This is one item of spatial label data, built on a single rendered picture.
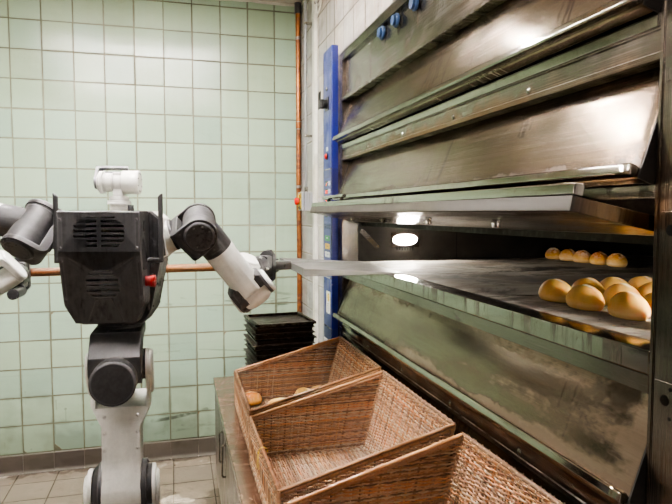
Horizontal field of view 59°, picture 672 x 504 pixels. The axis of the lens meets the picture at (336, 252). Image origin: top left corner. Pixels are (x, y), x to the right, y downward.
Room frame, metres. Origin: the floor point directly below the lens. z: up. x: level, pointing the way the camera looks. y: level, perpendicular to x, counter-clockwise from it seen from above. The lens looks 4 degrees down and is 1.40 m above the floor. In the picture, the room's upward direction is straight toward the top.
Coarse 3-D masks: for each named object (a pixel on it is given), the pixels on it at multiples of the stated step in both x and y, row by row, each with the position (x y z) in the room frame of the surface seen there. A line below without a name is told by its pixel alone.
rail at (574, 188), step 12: (444, 192) 1.34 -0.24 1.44; (456, 192) 1.27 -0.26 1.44; (468, 192) 1.22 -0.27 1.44; (480, 192) 1.17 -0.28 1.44; (492, 192) 1.13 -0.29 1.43; (504, 192) 1.08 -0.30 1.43; (516, 192) 1.05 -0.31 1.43; (528, 192) 1.01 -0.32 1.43; (540, 192) 0.98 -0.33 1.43; (552, 192) 0.94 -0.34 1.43; (564, 192) 0.92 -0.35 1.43; (576, 192) 0.90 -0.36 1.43; (312, 204) 2.61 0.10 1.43; (324, 204) 2.39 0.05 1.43; (336, 204) 2.21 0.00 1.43; (348, 204) 2.06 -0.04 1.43; (360, 204) 1.93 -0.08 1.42
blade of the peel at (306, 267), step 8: (296, 264) 2.50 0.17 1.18; (304, 264) 2.49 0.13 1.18; (312, 264) 2.49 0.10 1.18; (320, 264) 2.49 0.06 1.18; (328, 264) 2.48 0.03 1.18; (336, 264) 2.48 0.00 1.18; (344, 264) 2.48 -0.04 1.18; (352, 264) 2.47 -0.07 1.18; (360, 264) 2.47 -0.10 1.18; (368, 264) 2.47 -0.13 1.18; (304, 272) 2.03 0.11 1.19; (312, 272) 2.04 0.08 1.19; (320, 272) 2.05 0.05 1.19; (328, 272) 2.05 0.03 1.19; (336, 272) 2.06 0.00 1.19; (344, 272) 2.07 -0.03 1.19; (352, 272) 2.08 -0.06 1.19; (360, 272) 2.08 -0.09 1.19; (368, 272) 2.09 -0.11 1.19; (376, 272) 2.10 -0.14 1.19; (384, 272) 2.10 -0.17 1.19; (392, 272) 2.11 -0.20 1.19; (400, 272) 2.12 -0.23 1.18
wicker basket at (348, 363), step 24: (264, 360) 2.53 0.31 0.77; (288, 360) 2.55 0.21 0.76; (312, 360) 2.58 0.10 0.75; (336, 360) 2.56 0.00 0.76; (360, 360) 2.28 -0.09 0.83; (240, 384) 2.28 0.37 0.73; (264, 384) 2.52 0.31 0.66; (288, 384) 2.55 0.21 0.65; (336, 384) 2.05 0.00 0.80; (240, 408) 2.27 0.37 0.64; (264, 408) 1.98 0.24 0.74
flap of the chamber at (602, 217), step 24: (336, 216) 2.49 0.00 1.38; (360, 216) 2.14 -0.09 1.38; (384, 216) 1.87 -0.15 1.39; (408, 216) 1.66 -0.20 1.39; (432, 216) 1.50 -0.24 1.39; (456, 216) 1.36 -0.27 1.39; (480, 216) 1.25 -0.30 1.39; (504, 216) 1.15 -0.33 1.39; (528, 216) 1.07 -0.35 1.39; (552, 216) 1.00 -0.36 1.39; (576, 216) 0.94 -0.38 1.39; (600, 216) 0.91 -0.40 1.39; (624, 216) 0.92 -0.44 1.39; (648, 216) 0.93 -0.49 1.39
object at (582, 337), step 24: (408, 288) 1.90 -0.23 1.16; (432, 288) 1.72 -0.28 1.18; (480, 312) 1.45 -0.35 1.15; (504, 312) 1.34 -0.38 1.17; (528, 312) 1.29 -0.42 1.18; (552, 336) 1.17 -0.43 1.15; (576, 336) 1.10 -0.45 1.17; (600, 336) 1.04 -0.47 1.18; (624, 336) 1.04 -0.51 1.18; (624, 360) 0.98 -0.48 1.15; (648, 360) 0.93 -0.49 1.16
